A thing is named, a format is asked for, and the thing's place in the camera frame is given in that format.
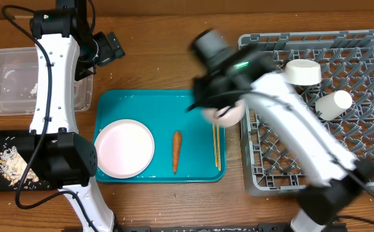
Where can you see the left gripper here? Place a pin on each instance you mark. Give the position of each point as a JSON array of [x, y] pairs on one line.
[[111, 49]]

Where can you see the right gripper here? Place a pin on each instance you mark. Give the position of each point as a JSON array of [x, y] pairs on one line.
[[210, 100]]

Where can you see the white bowl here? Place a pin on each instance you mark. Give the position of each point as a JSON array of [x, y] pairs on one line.
[[227, 116]]

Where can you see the small white saucer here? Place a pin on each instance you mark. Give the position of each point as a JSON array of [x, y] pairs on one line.
[[303, 72]]

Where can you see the white napkin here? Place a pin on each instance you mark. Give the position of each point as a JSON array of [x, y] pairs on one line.
[[33, 91]]

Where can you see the large white plate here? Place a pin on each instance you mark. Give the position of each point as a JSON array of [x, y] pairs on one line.
[[124, 148]]

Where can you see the white cup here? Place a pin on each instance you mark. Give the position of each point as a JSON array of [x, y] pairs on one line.
[[332, 105]]

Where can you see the peanut and rice scraps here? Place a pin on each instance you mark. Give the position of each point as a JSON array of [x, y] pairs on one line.
[[12, 165]]

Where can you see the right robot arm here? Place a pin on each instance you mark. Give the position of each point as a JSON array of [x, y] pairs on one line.
[[337, 176]]

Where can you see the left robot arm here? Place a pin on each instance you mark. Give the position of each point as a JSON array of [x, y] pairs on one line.
[[68, 50]]

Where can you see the grey dishwasher rack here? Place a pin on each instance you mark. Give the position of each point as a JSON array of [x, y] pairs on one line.
[[347, 63]]

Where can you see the teal plastic serving tray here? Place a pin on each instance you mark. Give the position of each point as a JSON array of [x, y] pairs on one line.
[[163, 112]]

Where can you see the orange carrot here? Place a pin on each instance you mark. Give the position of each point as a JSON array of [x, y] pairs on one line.
[[177, 141]]

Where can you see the clear plastic bin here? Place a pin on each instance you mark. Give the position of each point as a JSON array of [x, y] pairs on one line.
[[18, 75]]

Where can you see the black plastic tray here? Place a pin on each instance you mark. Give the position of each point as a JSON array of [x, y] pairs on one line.
[[16, 134]]

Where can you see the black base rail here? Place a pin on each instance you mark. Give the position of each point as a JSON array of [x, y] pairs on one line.
[[273, 227]]

